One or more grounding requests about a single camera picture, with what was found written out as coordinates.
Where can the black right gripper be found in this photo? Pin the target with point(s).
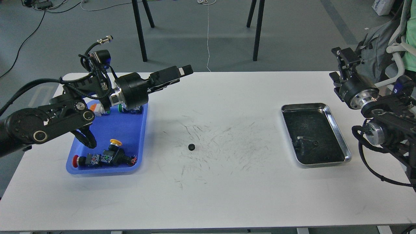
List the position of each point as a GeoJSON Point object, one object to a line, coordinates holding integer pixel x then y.
{"type": "Point", "coordinates": [355, 92]}

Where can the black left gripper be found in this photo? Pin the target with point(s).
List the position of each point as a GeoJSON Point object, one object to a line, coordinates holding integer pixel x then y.
{"type": "Point", "coordinates": [132, 91]}

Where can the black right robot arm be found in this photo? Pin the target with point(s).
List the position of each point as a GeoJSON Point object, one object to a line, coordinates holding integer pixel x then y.
{"type": "Point", "coordinates": [389, 125]}

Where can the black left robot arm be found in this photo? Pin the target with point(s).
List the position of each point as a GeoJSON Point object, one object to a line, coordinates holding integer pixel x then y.
{"type": "Point", "coordinates": [69, 112]}

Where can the grey backpack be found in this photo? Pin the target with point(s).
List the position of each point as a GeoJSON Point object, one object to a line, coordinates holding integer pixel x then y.
{"type": "Point", "coordinates": [376, 64]}

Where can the blue plastic tray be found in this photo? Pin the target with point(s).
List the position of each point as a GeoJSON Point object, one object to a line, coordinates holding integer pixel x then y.
{"type": "Point", "coordinates": [120, 137]}

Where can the white chair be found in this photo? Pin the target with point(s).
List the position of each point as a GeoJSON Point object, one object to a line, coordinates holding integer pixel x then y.
{"type": "Point", "coordinates": [398, 46]}

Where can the person in green shirt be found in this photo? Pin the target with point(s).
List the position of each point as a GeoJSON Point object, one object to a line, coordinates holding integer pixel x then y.
{"type": "Point", "coordinates": [409, 60]}

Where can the orange white push button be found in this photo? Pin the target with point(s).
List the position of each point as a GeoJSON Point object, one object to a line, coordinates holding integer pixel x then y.
{"type": "Point", "coordinates": [98, 110]}

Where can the white cardboard box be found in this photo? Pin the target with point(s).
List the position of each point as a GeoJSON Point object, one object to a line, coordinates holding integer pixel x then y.
{"type": "Point", "coordinates": [382, 7]}

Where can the metal tray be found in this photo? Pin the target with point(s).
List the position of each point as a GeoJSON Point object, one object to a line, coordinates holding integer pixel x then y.
{"type": "Point", "coordinates": [308, 122]}

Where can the black left table leg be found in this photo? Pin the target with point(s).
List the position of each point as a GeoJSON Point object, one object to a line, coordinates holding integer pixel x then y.
{"type": "Point", "coordinates": [139, 28]}

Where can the black table leg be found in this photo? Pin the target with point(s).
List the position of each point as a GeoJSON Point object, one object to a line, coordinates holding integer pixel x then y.
{"type": "Point", "coordinates": [258, 24]}
{"type": "Point", "coordinates": [139, 28]}

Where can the black right table leg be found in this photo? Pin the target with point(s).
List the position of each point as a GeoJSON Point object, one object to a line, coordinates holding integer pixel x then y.
{"type": "Point", "coordinates": [258, 24]}

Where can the yellow push button switch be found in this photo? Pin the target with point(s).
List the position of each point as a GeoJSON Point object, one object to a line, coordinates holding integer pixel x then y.
{"type": "Point", "coordinates": [116, 156]}

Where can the red push button switch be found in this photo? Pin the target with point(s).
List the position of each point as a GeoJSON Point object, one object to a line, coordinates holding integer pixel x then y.
{"type": "Point", "coordinates": [91, 160]}

